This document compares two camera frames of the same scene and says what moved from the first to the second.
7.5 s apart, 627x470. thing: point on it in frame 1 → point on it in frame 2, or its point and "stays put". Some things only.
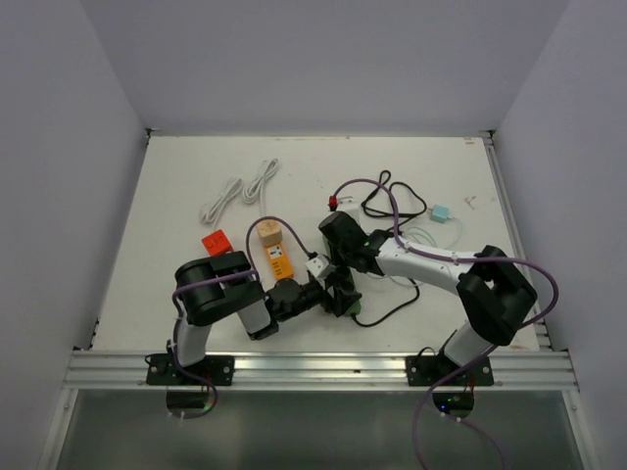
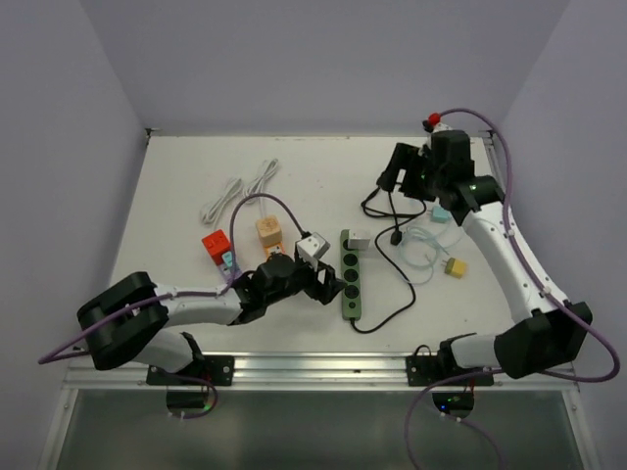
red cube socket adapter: (217, 243) stays put
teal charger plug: (440, 212) stays put
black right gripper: (335, 252) → (401, 161)
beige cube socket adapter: (269, 231) stays put
